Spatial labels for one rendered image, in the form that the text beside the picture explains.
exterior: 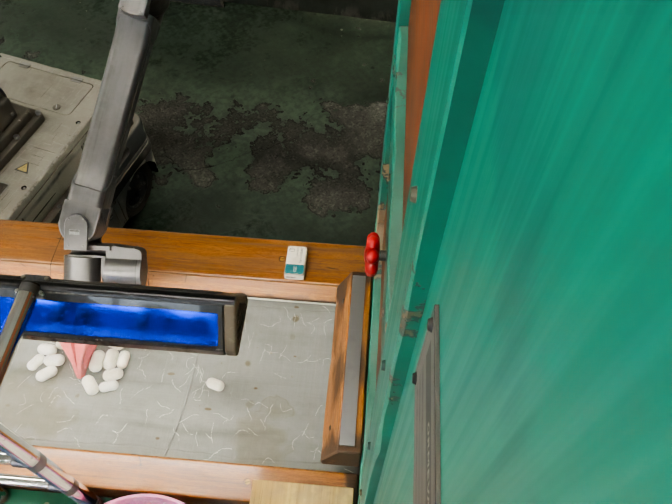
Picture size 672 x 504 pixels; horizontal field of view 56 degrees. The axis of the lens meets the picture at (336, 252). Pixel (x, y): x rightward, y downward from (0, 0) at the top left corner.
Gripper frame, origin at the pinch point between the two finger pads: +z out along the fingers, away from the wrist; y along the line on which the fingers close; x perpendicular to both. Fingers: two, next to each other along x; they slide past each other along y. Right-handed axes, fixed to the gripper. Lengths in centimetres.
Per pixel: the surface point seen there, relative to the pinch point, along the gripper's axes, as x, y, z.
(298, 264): 12.4, 33.9, -18.7
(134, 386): 1.0, 8.7, 2.0
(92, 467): -9.8, 6.5, 11.4
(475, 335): -82, 49, -28
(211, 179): 125, -10, -34
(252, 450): -4.5, 29.8, 9.2
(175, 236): 17.3, 9.9, -22.1
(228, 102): 150, -11, -65
